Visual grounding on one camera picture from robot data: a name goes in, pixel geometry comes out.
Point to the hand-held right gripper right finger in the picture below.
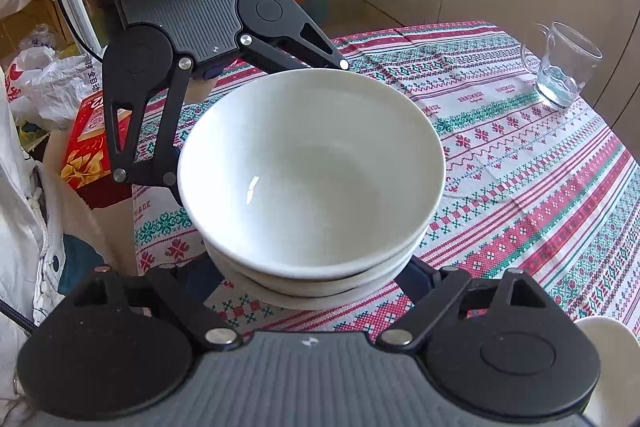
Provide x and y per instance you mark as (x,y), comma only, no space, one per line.
(420,279)

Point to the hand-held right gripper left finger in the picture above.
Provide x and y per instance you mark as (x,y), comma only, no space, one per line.
(200,277)

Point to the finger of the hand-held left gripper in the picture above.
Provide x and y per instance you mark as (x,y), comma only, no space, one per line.
(336,57)
(145,174)

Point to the white ceramic bowl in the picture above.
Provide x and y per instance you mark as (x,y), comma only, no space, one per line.
(300,287)
(310,167)
(310,303)

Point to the white floral plate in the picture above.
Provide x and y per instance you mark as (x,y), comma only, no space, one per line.
(615,357)

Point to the red gift box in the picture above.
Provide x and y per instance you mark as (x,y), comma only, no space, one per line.
(85,142)

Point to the person's white jacket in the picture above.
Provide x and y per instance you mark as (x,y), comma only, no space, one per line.
(25,232)

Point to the white plastic bag red print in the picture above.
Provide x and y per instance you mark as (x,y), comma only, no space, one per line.
(50,77)

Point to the patterned red green tablecloth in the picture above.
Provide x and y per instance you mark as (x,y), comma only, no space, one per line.
(525,187)

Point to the clear glass mug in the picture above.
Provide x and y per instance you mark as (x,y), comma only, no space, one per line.
(560,77)

